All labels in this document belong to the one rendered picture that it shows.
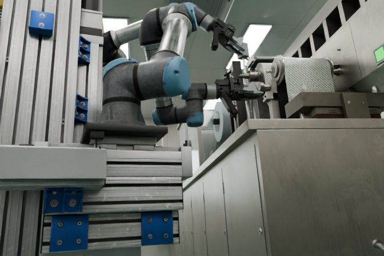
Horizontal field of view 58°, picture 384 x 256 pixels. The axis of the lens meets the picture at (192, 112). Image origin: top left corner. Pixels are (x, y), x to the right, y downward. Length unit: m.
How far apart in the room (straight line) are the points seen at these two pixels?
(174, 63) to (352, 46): 1.04
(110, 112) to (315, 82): 1.04
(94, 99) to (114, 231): 0.49
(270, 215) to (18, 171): 0.76
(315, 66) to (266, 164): 0.70
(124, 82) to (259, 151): 0.52
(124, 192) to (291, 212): 0.57
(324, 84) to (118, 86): 1.04
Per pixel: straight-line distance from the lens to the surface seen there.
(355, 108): 1.50
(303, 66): 1.74
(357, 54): 1.79
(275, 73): 1.72
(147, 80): 1.02
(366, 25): 1.76
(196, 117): 1.44
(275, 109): 1.68
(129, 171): 0.97
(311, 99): 1.44
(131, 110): 1.02
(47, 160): 0.83
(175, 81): 1.00
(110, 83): 1.06
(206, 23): 1.76
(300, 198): 1.25
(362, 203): 1.36
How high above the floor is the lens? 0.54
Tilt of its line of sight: 19 degrees up
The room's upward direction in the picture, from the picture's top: 3 degrees counter-clockwise
